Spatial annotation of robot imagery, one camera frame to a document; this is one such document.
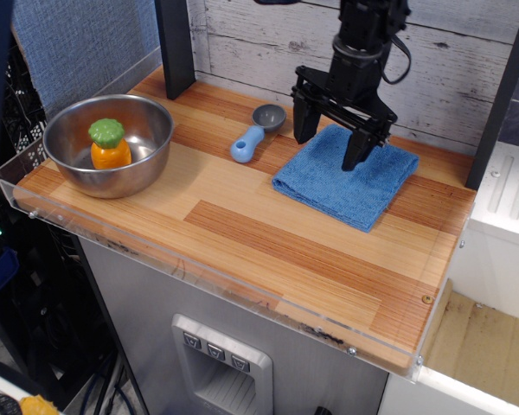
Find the blue grey measuring scoop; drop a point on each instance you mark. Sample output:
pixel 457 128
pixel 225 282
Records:
pixel 266 118

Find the grey dispenser button panel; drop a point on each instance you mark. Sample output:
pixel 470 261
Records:
pixel 222 374

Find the white toy sink unit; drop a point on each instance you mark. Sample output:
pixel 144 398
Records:
pixel 470 360

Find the blue fabric panel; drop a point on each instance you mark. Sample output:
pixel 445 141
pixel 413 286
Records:
pixel 75 50

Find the yellow object bottom left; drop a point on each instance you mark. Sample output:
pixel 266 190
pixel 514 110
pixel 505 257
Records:
pixel 37 405

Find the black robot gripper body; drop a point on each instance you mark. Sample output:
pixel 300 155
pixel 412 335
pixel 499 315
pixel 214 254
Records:
pixel 348 92

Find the orange toy carrot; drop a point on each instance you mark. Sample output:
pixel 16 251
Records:
pixel 109 149

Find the silver toy fridge cabinet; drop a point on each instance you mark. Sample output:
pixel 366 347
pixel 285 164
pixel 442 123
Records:
pixel 309 376

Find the black plastic crate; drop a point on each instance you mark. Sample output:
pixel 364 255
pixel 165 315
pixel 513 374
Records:
pixel 23 117

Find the black vertical post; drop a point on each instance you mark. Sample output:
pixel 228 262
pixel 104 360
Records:
pixel 176 47
pixel 496 117

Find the black vertical post right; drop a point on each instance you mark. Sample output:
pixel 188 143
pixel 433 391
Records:
pixel 496 117

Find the clear acrylic edge guard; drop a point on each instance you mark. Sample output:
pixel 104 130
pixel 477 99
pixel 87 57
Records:
pixel 221 226

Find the blue microfiber cloth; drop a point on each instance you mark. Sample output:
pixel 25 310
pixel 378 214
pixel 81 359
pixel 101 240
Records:
pixel 358 197

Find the black vertical post left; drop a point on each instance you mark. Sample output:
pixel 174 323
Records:
pixel 176 47

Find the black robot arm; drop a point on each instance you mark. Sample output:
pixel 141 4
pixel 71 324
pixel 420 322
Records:
pixel 365 25

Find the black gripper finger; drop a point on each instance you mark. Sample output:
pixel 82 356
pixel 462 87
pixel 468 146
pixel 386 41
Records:
pixel 306 118
pixel 359 147

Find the stainless steel bowl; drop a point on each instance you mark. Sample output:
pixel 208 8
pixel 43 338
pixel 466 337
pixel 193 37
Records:
pixel 148 130

